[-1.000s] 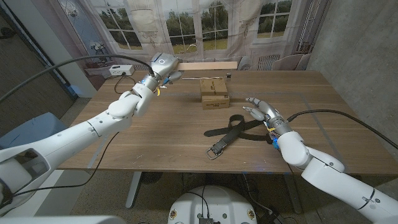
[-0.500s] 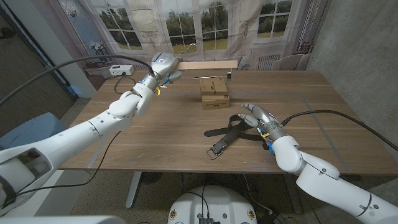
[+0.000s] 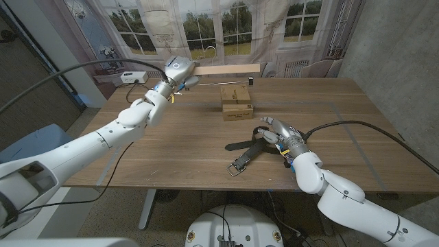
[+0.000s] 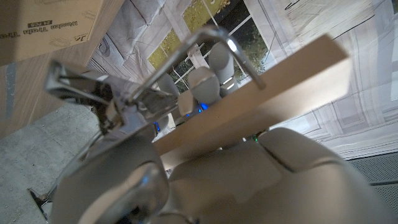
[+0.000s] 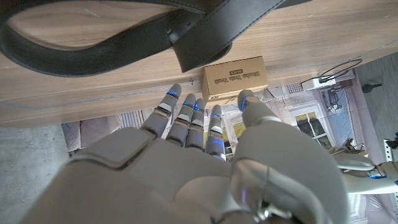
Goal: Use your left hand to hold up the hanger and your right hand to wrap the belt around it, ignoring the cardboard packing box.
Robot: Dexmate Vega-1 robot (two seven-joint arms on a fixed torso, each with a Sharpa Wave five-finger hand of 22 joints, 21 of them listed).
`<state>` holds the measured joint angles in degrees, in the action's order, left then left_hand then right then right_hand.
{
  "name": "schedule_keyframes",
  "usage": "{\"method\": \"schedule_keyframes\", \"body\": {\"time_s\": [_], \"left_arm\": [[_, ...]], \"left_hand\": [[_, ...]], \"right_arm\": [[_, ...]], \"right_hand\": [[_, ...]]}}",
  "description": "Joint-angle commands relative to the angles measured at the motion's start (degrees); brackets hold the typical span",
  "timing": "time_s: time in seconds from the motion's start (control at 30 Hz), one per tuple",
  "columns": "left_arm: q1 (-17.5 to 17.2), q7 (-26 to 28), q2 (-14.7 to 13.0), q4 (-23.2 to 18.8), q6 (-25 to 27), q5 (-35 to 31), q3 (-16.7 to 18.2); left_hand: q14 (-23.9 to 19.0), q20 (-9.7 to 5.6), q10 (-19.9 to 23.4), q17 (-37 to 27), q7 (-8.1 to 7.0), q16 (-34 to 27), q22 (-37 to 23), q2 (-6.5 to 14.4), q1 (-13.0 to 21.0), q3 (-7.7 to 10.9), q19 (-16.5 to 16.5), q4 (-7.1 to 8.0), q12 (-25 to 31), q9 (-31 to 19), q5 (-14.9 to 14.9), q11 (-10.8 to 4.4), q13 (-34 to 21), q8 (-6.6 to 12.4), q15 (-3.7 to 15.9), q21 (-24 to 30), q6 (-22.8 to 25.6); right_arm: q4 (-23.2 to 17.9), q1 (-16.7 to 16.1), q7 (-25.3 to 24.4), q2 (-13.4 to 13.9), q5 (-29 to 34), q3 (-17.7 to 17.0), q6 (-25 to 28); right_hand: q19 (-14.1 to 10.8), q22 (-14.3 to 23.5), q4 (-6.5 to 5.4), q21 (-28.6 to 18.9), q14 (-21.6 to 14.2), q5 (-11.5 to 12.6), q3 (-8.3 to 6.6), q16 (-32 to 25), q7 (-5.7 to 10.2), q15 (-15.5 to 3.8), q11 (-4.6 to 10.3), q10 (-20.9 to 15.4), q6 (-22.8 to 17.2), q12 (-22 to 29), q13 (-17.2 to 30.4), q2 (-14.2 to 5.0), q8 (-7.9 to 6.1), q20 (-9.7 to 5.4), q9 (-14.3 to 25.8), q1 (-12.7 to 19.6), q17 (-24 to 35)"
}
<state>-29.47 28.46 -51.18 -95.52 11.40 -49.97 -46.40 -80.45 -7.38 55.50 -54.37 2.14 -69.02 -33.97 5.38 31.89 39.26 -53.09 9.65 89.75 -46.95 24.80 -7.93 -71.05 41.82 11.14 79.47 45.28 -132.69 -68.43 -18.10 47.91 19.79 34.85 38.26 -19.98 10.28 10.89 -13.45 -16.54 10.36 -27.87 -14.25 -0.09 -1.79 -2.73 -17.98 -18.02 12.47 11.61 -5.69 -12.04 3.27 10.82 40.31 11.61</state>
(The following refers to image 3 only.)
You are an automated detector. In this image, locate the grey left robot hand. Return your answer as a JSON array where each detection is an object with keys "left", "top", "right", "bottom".
[{"left": 163, "top": 55, "right": 201, "bottom": 91}]

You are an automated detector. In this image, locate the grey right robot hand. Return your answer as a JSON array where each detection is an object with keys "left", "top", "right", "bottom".
[{"left": 257, "top": 116, "right": 310, "bottom": 157}]

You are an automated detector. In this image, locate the black leather belt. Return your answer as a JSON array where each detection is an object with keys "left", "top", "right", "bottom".
[{"left": 224, "top": 126, "right": 307, "bottom": 178}]

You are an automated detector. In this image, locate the wooden hanger with metal clips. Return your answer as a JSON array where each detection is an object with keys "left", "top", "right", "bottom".
[{"left": 186, "top": 45, "right": 261, "bottom": 91}]

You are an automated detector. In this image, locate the brown cardboard packing box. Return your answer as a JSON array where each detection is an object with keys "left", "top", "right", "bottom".
[{"left": 219, "top": 83, "right": 255, "bottom": 122}]

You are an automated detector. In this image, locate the white power strip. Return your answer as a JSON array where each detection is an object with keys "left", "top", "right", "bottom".
[{"left": 120, "top": 70, "right": 150, "bottom": 84}]

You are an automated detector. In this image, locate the printed window backdrop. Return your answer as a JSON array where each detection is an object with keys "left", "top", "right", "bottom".
[{"left": 34, "top": 0, "right": 365, "bottom": 79}]

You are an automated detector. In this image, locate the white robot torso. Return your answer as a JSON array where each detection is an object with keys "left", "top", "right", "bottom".
[{"left": 185, "top": 204, "right": 285, "bottom": 247}]

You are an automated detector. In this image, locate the black power adapter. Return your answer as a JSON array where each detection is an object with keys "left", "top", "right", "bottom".
[{"left": 283, "top": 233, "right": 313, "bottom": 247}]

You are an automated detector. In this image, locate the black round floor fan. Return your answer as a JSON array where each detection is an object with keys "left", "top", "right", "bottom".
[{"left": 155, "top": 189, "right": 181, "bottom": 204}]

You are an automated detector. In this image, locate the white table leg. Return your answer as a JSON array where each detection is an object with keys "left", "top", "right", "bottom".
[{"left": 138, "top": 189, "right": 158, "bottom": 231}]

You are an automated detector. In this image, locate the blue-grey chair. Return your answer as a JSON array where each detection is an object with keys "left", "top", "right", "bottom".
[{"left": 0, "top": 123, "right": 75, "bottom": 165}]

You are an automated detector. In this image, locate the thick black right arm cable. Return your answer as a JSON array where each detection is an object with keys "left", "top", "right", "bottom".
[{"left": 302, "top": 119, "right": 439, "bottom": 176}]

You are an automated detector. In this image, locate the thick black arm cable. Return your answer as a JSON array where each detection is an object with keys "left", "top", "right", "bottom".
[
  {"left": 0, "top": 58, "right": 169, "bottom": 116},
  {"left": 302, "top": 119, "right": 439, "bottom": 176}
]

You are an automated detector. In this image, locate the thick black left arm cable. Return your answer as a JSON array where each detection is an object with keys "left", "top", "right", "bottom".
[{"left": 0, "top": 58, "right": 169, "bottom": 116}]

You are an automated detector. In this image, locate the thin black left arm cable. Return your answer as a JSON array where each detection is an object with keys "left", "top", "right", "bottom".
[{"left": 16, "top": 141, "right": 135, "bottom": 216}]

